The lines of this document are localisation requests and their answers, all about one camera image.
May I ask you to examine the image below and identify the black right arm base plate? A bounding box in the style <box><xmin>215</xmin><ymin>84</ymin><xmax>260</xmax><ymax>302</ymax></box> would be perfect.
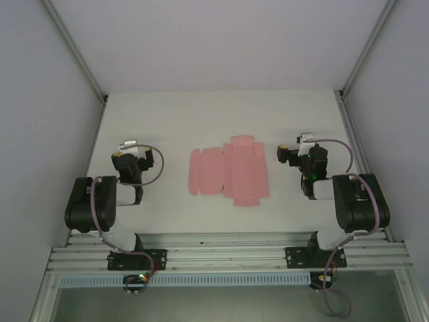
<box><xmin>284</xmin><ymin>246</ymin><xmax>348</xmax><ymax>269</ymax></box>

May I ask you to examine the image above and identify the light blue slotted cable duct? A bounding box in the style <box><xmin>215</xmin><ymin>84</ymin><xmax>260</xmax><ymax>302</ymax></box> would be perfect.
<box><xmin>58</xmin><ymin>272</ymin><xmax>311</xmax><ymax>288</ymax></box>

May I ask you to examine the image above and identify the pink paper box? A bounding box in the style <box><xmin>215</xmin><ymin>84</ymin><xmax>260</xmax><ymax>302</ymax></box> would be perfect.
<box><xmin>187</xmin><ymin>135</ymin><xmax>271</xmax><ymax>207</ymax></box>

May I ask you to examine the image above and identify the controller board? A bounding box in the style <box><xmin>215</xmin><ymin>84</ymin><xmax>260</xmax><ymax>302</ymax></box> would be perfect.
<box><xmin>310</xmin><ymin>272</ymin><xmax>339</xmax><ymax>291</ymax></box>
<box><xmin>123</xmin><ymin>273</ymin><xmax>151</xmax><ymax>297</ymax></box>

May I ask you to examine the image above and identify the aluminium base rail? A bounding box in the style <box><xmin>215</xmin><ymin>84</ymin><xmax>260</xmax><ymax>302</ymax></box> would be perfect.
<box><xmin>46</xmin><ymin>230</ymin><xmax>412</xmax><ymax>274</ymax></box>

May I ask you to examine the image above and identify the left controller board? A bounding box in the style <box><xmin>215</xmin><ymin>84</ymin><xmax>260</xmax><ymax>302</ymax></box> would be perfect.
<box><xmin>123</xmin><ymin>273</ymin><xmax>151</xmax><ymax>297</ymax></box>

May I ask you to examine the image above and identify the aluminium lower frame bar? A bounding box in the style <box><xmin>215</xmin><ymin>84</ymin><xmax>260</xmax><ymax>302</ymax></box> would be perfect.
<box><xmin>395</xmin><ymin>268</ymin><xmax>424</xmax><ymax>322</ymax></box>
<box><xmin>28</xmin><ymin>271</ymin><xmax>60</xmax><ymax>322</ymax></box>

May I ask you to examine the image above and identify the aluminium frame post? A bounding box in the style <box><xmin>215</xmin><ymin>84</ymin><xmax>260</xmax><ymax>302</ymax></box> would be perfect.
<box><xmin>337</xmin><ymin>0</ymin><xmax>400</xmax><ymax>101</ymax></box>
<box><xmin>40</xmin><ymin>0</ymin><xmax>109</xmax><ymax>105</ymax></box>

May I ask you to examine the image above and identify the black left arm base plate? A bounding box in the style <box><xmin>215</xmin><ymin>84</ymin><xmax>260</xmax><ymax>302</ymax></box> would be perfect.
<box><xmin>107</xmin><ymin>248</ymin><xmax>168</xmax><ymax>272</ymax></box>

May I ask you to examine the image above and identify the right controller board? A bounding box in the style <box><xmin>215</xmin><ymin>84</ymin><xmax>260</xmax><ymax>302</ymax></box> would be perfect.
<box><xmin>310</xmin><ymin>272</ymin><xmax>339</xmax><ymax>291</ymax></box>

